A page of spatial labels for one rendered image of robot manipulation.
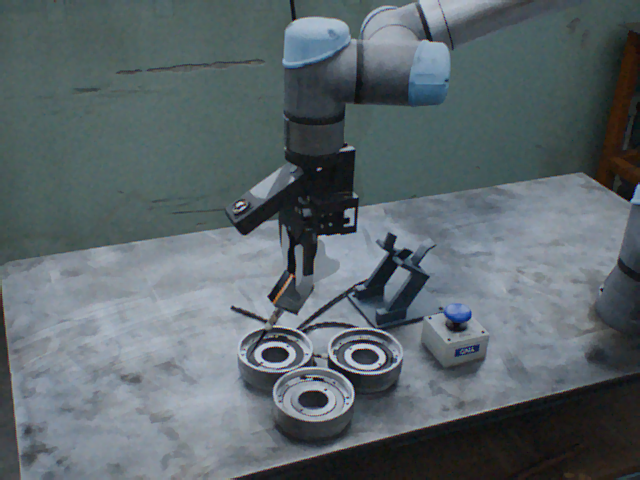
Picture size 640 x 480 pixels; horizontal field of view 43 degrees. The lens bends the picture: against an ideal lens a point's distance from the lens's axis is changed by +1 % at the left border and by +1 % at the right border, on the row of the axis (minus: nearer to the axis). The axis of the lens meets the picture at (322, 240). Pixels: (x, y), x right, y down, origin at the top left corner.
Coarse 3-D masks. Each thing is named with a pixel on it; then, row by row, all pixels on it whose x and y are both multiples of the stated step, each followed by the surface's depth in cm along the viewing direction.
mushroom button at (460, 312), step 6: (450, 306) 117; (456, 306) 117; (462, 306) 117; (444, 312) 117; (450, 312) 116; (456, 312) 116; (462, 312) 116; (468, 312) 116; (450, 318) 116; (456, 318) 115; (462, 318) 115; (468, 318) 116; (456, 324) 117
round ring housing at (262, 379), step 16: (256, 336) 117; (272, 336) 117; (288, 336) 117; (304, 336) 115; (240, 352) 113; (256, 352) 114; (272, 352) 116; (288, 352) 114; (304, 352) 114; (240, 368) 111; (256, 368) 109; (288, 368) 109; (256, 384) 111; (272, 384) 109
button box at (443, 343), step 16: (432, 320) 119; (448, 320) 119; (432, 336) 118; (448, 336) 116; (464, 336) 116; (480, 336) 116; (432, 352) 119; (448, 352) 115; (464, 352) 116; (480, 352) 118
